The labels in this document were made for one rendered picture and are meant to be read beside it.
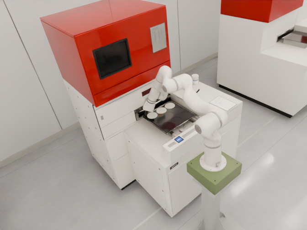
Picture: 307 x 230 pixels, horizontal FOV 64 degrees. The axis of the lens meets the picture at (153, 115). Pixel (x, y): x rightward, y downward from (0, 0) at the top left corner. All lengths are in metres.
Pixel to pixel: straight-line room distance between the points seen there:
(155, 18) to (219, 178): 1.31
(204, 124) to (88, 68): 0.92
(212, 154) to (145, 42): 1.03
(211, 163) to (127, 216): 1.27
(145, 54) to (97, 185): 1.68
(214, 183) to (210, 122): 0.43
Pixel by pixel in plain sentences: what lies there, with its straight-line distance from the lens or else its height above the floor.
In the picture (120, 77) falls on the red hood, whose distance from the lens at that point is 2.03.
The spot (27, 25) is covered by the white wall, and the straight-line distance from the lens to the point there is 3.28.
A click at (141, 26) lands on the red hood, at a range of 2.03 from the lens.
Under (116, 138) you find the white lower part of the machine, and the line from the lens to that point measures 2.36.
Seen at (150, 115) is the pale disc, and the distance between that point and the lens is 2.35.
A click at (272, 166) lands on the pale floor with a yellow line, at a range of 3.18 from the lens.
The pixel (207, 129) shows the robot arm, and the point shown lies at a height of 1.31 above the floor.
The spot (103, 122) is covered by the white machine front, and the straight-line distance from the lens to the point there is 2.19.
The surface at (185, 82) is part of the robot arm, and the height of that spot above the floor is 1.43.
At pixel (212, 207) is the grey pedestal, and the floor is 0.46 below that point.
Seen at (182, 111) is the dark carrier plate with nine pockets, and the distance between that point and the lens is 2.36.
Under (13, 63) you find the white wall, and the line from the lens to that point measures 3.34.
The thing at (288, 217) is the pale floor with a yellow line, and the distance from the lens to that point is 2.83.
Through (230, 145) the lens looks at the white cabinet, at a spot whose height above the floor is 0.47.
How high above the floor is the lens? 2.33
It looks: 37 degrees down
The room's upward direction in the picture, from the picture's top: 8 degrees counter-clockwise
